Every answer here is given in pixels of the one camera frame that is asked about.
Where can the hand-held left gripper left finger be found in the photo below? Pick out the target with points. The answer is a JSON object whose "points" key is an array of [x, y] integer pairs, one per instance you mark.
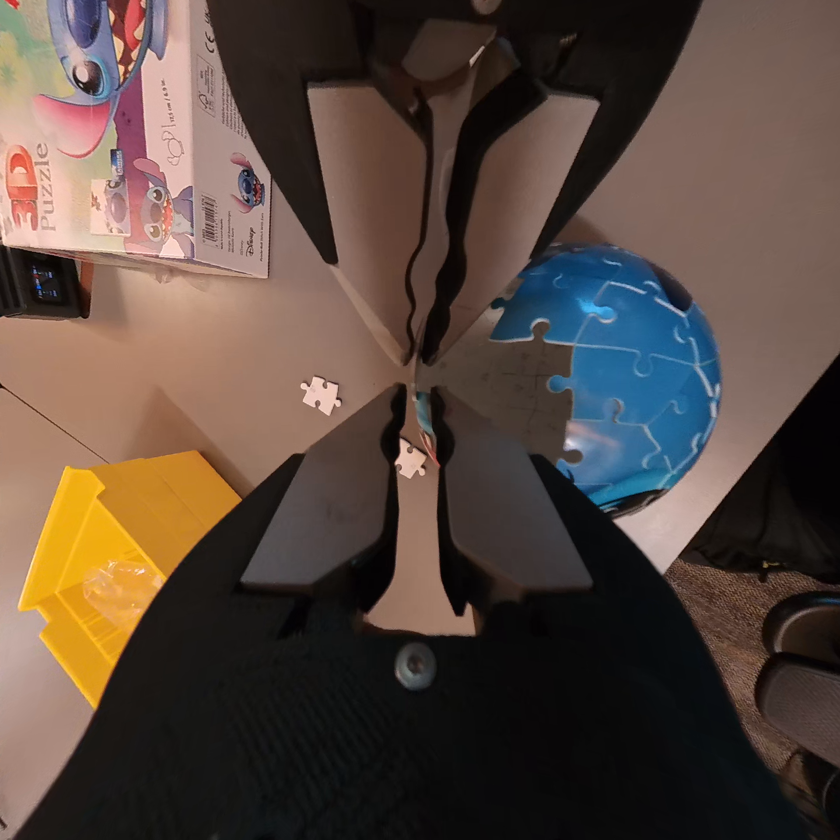
{"points": [[321, 518]]}

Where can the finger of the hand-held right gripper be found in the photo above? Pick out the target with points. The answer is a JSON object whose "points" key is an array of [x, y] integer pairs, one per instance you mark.
{"points": [[525, 177], [367, 177]]}

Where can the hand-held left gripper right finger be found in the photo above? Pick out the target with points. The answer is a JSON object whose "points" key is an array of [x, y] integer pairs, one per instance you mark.
{"points": [[512, 525]]}

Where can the blue puzzle ball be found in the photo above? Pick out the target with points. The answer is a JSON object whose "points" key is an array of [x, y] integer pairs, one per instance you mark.
{"points": [[643, 394]]}

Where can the cartoon print puzzle box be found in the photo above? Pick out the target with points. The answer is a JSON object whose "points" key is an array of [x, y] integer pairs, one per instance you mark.
{"points": [[164, 131]]}

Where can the clear plastic bag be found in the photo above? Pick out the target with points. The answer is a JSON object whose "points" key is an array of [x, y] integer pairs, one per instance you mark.
{"points": [[121, 584]]}

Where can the yellow plastic bin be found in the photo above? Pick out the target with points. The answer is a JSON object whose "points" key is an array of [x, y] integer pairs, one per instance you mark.
{"points": [[79, 505]]}

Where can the person's dark shoe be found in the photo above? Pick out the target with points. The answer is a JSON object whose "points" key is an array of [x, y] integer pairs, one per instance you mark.
{"points": [[800, 702], [810, 623]]}

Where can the black device with screen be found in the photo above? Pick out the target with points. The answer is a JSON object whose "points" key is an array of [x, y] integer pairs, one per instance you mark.
{"points": [[39, 289]]}

